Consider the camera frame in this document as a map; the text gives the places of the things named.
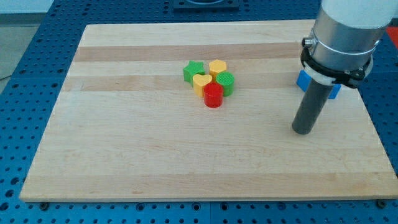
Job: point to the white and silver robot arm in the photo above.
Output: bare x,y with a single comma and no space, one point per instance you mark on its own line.
339,48

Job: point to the light wooden board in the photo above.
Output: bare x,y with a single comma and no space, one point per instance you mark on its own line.
126,127

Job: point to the yellow hexagon block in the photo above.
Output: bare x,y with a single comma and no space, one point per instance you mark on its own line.
216,67

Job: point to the red cylinder block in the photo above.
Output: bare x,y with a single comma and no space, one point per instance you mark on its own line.
213,95

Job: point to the yellow heart block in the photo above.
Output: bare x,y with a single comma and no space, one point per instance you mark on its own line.
199,82

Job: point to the green cylinder block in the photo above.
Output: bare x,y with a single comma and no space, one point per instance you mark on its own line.
226,80

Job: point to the green star block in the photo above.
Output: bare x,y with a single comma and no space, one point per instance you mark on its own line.
193,68

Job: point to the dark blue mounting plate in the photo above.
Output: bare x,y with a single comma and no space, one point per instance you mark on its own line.
180,5

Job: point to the blue block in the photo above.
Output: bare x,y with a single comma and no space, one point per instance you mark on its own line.
303,82

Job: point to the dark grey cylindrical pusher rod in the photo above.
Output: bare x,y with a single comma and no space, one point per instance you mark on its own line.
310,107

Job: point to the black bolt left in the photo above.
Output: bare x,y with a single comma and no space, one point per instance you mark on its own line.
44,206

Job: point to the black bolt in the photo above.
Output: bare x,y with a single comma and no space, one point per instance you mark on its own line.
381,204
44,206

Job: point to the black bolt right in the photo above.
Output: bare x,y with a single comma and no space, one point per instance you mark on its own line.
381,204

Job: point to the red object at edge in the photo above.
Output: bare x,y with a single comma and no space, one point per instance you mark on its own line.
392,32

